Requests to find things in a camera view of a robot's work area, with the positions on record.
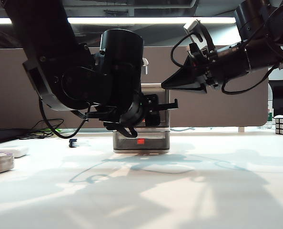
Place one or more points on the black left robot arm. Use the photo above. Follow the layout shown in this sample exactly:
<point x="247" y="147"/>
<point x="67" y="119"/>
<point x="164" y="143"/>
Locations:
<point x="60" y="71"/>

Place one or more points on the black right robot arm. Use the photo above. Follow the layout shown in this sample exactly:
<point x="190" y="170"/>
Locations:
<point x="251" y="19"/>

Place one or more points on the long ceiling light strip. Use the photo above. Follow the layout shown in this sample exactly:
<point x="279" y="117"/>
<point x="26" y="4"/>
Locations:
<point x="155" y="21"/>

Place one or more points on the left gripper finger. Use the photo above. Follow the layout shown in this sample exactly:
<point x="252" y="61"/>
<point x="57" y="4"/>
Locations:
<point x="153" y="119"/>

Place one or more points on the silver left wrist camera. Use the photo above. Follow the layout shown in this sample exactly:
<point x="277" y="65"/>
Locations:
<point x="145" y="62"/>

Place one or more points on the black monitor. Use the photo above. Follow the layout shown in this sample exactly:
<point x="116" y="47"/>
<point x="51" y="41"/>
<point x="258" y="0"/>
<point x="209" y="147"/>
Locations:
<point x="282" y="95"/>

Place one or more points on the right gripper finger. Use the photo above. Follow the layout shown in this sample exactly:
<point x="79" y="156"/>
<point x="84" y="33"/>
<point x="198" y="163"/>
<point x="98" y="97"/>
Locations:
<point x="202" y="88"/>
<point x="186" y="76"/>

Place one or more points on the white drawer cabinet frame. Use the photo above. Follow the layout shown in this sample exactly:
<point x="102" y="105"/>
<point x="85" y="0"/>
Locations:
<point x="153" y="85"/>

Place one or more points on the small white flat object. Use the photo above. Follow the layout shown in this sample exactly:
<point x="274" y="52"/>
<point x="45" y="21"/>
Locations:
<point x="83" y="143"/>

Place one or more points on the black mouse pad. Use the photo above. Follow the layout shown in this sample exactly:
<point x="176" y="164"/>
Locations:
<point x="3" y="137"/>

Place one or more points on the small black clip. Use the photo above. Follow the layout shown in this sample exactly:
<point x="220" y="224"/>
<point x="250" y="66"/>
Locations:
<point x="71" y="143"/>

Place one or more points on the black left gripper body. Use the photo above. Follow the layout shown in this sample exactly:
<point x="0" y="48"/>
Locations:
<point x="153" y="102"/>

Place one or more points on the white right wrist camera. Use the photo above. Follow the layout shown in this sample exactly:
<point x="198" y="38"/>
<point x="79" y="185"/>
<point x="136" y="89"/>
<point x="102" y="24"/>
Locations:
<point x="192" y="25"/>

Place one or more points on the white earbuds case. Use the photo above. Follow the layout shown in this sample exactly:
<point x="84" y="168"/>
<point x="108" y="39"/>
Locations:
<point x="15" y="152"/>

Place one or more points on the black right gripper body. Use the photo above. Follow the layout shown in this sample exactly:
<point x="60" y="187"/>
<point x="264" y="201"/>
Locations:
<point x="227" y="62"/>

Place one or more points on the green labelled bottle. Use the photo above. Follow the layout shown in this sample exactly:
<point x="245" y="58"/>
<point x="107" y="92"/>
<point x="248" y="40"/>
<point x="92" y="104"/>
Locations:
<point x="270" y="116"/>

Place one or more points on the brown desk partition panel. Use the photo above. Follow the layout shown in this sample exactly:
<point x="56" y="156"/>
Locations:
<point x="215" y="107"/>

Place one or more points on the purple white napkin pack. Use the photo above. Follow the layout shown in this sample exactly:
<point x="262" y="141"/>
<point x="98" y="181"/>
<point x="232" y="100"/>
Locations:
<point x="1" y="164"/>

